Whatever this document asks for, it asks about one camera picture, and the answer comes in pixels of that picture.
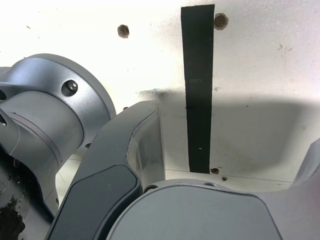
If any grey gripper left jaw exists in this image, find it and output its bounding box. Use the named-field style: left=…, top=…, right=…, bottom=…
left=47, top=99, right=166, bottom=240

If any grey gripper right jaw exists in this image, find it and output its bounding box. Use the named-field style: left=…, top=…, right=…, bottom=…
left=107, top=139, right=320, bottom=240

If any black tape strip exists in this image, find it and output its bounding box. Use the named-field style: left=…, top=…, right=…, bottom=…
left=180, top=4, right=216, bottom=175

